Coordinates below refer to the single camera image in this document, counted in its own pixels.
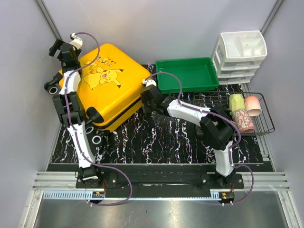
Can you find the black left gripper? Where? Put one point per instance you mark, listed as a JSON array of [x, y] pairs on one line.
[[56, 47]]

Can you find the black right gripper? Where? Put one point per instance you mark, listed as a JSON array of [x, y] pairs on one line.
[[145, 108]]

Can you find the yellow Pikachu suitcase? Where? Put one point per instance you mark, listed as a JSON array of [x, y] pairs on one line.
[[110, 87]]

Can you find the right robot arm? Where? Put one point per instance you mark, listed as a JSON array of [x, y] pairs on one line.
[[213, 122]]

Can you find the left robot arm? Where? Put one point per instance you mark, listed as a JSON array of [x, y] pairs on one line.
[[63, 87]]

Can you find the green plastic tray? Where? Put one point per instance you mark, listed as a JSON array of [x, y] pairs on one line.
[[195, 74]]

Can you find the pale green faceted cup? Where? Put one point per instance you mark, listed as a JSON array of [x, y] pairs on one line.
[[236, 102]]

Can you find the pink skull pattern cup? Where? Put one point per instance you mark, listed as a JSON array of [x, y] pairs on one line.
[[243, 121]]

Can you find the white drawer organizer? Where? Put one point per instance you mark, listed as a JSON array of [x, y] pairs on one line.
[[238, 55]]

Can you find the pink marbled cup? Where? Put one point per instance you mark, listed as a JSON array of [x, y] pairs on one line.
[[252, 106]]

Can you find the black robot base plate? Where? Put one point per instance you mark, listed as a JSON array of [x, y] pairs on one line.
[[157, 191]]

